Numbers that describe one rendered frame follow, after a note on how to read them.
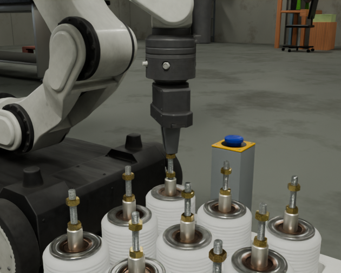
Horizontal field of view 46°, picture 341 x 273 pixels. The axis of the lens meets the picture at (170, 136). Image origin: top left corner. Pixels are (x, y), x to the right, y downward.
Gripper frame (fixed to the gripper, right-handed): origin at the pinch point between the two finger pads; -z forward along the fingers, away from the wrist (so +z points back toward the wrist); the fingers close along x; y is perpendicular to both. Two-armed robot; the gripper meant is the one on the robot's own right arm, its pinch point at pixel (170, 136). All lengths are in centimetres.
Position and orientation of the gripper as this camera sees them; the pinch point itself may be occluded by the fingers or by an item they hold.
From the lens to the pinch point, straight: 74.8
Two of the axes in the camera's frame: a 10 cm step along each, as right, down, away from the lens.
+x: -2.8, -2.7, 9.2
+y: -9.6, 0.7, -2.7
